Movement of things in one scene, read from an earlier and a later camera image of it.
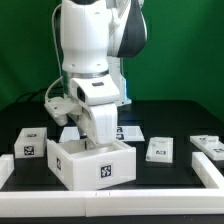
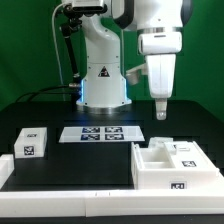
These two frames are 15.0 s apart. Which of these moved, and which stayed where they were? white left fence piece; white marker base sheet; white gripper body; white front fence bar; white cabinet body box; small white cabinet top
Moved: white cabinet body box; white gripper body
Stayed: white left fence piece; white front fence bar; white marker base sheet; small white cabinet top
